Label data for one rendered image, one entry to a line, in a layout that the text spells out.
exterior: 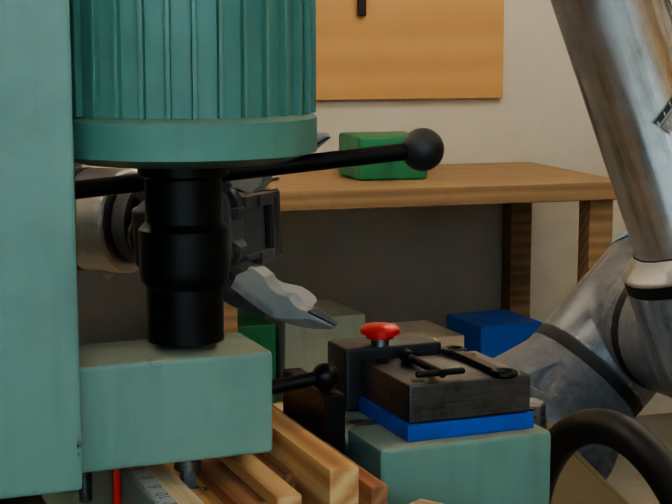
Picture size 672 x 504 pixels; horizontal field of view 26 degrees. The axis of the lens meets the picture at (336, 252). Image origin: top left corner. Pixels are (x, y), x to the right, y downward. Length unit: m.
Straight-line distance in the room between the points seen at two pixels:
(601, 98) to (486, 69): 3.05
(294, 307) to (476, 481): 0.22
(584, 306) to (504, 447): 0.64
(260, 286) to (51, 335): 0.32
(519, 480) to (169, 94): 0.39
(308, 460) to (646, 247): 0.64
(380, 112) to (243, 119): 3.54
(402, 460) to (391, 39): 3.44
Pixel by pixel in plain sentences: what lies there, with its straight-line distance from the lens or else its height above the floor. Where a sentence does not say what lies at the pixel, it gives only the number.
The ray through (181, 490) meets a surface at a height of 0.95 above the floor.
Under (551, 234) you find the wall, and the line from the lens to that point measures 4.67.
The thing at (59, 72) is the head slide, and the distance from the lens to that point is 0.87.
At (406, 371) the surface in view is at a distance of 1.06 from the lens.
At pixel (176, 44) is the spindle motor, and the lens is 0.88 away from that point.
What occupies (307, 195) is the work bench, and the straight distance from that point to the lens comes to 3.69.
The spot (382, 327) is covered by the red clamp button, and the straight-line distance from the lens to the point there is 1.09.
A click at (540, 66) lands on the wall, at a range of 4.60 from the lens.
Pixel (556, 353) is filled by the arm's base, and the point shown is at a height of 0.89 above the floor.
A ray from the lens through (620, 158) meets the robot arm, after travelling 1.48.
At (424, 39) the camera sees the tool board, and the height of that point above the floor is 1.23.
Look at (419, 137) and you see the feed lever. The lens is 1.16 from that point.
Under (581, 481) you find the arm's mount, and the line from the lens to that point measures 1.60.
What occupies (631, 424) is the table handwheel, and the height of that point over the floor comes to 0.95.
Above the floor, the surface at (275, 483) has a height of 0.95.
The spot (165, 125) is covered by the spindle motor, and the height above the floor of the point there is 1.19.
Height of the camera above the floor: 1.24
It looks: 8 degrees down
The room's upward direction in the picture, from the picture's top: straight up
